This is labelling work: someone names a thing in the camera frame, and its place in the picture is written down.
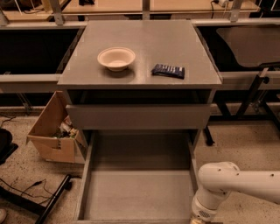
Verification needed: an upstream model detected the white paper bowl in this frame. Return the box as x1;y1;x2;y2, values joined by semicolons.
97;47;136;72

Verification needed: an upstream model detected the cardboard box with trash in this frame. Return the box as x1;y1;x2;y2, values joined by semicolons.
26;91;87;164

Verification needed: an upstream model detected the grey drawer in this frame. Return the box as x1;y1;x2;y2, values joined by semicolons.
66;104;210;130
73;131;197;224

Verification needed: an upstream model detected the black metal stand leg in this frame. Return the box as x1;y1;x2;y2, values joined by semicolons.
0;174;73;224

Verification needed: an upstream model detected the black table leg frame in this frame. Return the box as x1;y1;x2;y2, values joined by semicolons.
203;60;280;146

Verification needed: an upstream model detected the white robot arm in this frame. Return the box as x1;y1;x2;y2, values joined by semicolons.
190;162;280;224

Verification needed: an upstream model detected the grey drawer cabinet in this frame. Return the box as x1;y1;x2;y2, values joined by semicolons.
57;19;222;170

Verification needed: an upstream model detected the black floor cable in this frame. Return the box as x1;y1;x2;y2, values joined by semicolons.
0;175;82;205

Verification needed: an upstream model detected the grey top drawer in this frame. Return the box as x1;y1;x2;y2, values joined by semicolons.
66;104;210;130

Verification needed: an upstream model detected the dark blue snack packet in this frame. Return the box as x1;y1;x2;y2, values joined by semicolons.
151;64;185;80

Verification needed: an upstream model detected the wooden desk in background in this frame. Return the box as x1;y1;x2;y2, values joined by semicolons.
0;0;261;22

